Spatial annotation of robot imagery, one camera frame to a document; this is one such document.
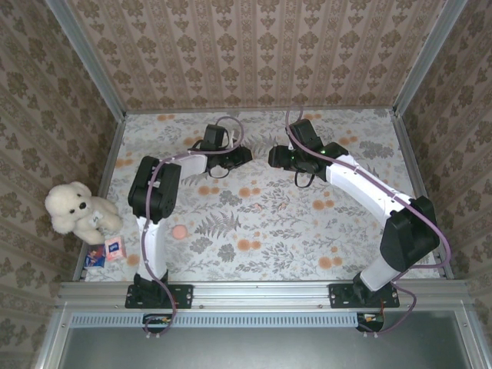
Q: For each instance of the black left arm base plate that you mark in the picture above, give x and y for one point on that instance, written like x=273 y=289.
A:
x=184 y=296

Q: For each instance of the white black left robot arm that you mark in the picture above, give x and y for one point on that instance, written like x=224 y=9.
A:
x=153 y=246

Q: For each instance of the blue red packet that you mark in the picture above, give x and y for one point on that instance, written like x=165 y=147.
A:
x=95 y=257

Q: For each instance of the white teddy bear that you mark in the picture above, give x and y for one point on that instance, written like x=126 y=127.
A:
x=73 y=207

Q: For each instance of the aluminium mounting rail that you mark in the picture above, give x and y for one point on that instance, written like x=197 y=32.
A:
x=261 y=294

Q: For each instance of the pink earbud charging case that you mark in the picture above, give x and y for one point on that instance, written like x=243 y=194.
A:
x=179 y=231

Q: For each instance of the aluminium table side rail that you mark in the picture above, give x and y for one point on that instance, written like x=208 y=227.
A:
x=416 y=173
x=106 y=173

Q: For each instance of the grey metal panel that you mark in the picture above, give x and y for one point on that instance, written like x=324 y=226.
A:
x=269 y=350

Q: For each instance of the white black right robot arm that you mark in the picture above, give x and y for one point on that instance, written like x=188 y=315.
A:
x=357 y=180

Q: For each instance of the aluminium frame post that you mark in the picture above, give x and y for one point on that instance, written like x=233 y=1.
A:
x=426 y=57
x=92 y=65

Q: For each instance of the pink tissue pack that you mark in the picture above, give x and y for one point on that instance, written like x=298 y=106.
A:
x=113 y=250

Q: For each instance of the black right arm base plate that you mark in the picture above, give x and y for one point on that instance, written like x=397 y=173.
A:
x=338 y=296

